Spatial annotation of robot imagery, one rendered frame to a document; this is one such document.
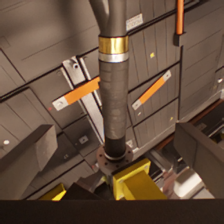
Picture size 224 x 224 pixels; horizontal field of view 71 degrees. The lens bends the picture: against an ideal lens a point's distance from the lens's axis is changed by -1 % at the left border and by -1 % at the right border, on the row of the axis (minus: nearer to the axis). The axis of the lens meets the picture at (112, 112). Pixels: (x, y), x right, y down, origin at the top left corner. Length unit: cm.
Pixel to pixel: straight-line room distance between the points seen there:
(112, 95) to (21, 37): 17
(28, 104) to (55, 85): 7
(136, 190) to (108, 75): 21
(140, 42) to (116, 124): 21
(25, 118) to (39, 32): 17
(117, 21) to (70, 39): 12
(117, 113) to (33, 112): 18
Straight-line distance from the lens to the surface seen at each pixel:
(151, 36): 43
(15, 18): 30
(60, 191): 55
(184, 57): 54
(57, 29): 31
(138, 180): 33
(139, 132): 57
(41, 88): 35
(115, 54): 22
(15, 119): 37
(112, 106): 26
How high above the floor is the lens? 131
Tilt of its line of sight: 44 degrees down
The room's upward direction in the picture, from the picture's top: 136 degrees clockwise
